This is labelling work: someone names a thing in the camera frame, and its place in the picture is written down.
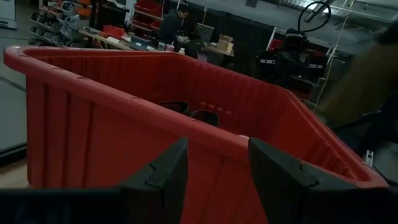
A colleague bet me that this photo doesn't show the person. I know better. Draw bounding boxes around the person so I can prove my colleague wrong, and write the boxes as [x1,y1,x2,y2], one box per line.
[157,7,192,48]

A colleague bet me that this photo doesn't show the grey bin shelf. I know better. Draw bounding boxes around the grey bin shelf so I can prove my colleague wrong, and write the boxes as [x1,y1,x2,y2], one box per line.
[27,0,94,48]

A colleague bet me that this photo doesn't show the cardboard box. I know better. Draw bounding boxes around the cardboard box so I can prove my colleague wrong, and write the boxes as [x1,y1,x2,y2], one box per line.
[216,34,235,55]

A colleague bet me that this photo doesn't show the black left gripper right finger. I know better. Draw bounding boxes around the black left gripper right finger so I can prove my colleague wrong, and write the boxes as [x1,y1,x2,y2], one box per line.
[248,138,362,224]

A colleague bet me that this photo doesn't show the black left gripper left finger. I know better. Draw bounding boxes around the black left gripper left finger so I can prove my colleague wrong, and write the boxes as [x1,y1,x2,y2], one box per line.
[119,138,190,224]

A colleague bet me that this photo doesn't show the black cable loop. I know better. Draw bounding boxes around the black cable loop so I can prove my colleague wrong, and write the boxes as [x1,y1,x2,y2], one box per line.
[297,0,332,34]

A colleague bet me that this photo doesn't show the red bin shelf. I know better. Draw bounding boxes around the red bin shelf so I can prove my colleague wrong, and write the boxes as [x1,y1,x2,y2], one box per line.
[131,0,165,32]

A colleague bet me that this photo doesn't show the black strap slide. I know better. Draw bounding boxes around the black strap slide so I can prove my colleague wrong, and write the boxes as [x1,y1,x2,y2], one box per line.
[190,110,220,128]

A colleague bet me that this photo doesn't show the red plastic bin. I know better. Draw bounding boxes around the red plastic bin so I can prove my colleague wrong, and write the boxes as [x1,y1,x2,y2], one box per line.
[3,45,390,224]

